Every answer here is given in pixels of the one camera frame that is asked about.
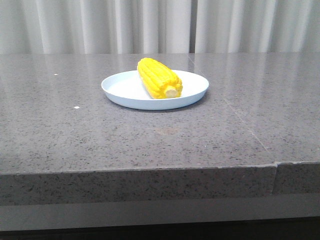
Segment yellow corn cob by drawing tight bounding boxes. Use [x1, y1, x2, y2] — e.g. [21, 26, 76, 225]
[137, 57, 183, 99]

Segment light blue round plate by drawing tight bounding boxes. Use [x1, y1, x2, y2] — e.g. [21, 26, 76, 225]
[101, 70, 210, 111]

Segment white pleated curtain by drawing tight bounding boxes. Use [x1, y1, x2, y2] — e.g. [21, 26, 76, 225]
[0, 0, 320, 54]

